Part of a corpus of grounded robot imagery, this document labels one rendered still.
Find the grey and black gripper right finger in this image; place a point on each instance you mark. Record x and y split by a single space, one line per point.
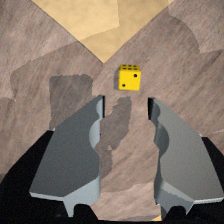
191 168

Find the yellow die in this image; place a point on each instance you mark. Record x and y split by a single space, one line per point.
129 77

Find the tan mat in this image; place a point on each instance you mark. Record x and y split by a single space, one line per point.
102 26

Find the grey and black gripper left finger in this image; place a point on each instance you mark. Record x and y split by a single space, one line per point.
61 169

